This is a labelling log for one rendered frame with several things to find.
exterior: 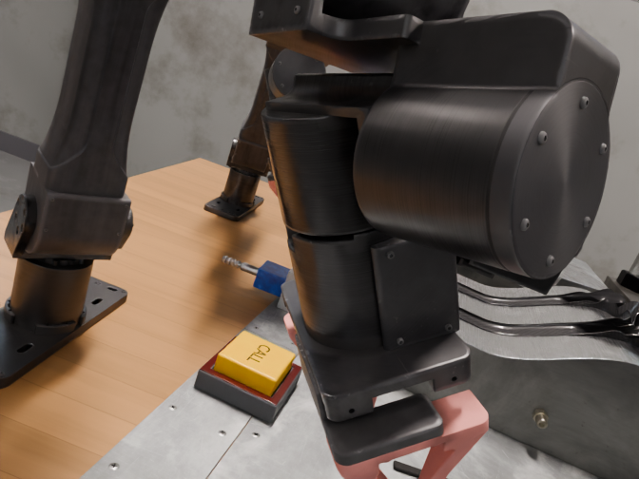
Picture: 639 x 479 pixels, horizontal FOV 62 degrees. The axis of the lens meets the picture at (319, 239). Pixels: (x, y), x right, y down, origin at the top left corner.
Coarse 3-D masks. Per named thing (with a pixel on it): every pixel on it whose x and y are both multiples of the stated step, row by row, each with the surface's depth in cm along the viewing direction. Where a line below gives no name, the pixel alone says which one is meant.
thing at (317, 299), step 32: (320, 256) 22; (352, 256) 21; (288, 288) 29; (320, 288) 22; (352, 288) 22; (320, 320) 23; (352, 320) 23; (320, 352) 24; (352, 352) 23; (384, 352) 23; (416, 352) 22; (448, 352) 22; (320, 384) 22; (352, 384) 21; (384, 384) 21; (448, 384) 22; (352, 416) 21
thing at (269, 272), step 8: (224, 256) 72; (232, 264) 72; (240, 264) 72; (248, 264) 72; (264, 264) 71; (272, 264) 72; (248, 272) 72; (256, 272) 71; (264, 272) 70; (272, 272) 70; (280, 272) 71; (288, 272) 69; (256, 280) 70; (264, 280) 70; (272, 280) 70; (280, 280) 69; (264, 288) 70; (272, 288) 70; (280, 288) 70; (280, 296) 70; (280, 304) 70
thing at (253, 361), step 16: (240, 336) 53; (256, 336) 54; (224, 352) 49; (240, 352) 50; (256, 352) 51; (272, 352) 52; (288, 352) 53; (224, 368) 49; (240, 368) 48; (256, 368) 48; (272, 368) 49; (288, 368) 52; (256, 384) 48; (272, 384) 48
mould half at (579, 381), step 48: (480, 288) 80; (528, 288) 80; (576, 288) 78; (480, 336) 61; (528, 336) 62; (576, 336) 60; (480, 384) 59; (528, 384) 57; (576, 384) 56; (624, 384) 55; (528, 432) 58; (576, 432) 57; (624, 432) 56
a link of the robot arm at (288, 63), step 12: (276, 48) 65; (276, 60) 55; (288, 60) 55; (300, 60) 55; (312, 60) 56; (276, 72) 55; (288, 72) 55; (300, 72) 56; (312, 72) 56; (324, 72) 56; (276, 84) 55; (288, 84) 56; (276, 96) 61
